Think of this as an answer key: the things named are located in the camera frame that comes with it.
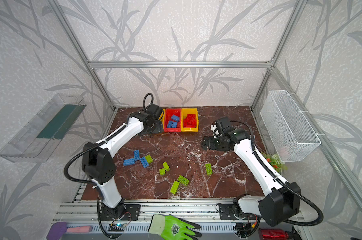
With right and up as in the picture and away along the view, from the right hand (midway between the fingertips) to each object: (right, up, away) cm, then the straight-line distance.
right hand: (209, 140), depth 79 cm
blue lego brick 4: (-44, -11, +12) cm, 47 cm away
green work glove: (-19, -39, -11) cm, 45 cm away
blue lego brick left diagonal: (-39, -15, +11) cm, 43 cm away
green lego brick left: (-36, -13, +12) cm, 40 cm away
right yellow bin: (-11, +11, +29) cm, 33 cm away
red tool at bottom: (+27, -40, -13) cm, 50 cm away
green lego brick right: (+1, -17, +7) cm, 19 cm away
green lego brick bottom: (-19, -26, +1) cm, 32 cm away
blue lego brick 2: (-25, +8, +28) cm, 39 cm away
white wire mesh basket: (+33, +4, -19) cm, 38 cm away
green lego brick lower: (-14, -24, +6) cm, 28 cm away
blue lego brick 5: (-47, -14, +9) cm, 50 cm away
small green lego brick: (-27, -19, +7) cm, 34 cm away
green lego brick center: (-25, -16, +8) cm, 30 cm away
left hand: (-31, +8, +10) cm, 33 cm away
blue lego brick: (-21, +13, +31) cm, 40 cm away
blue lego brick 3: (-22, +8, +29) cm, 37 cm away
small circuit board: (-46, -41, -8) cm, 62 cm away
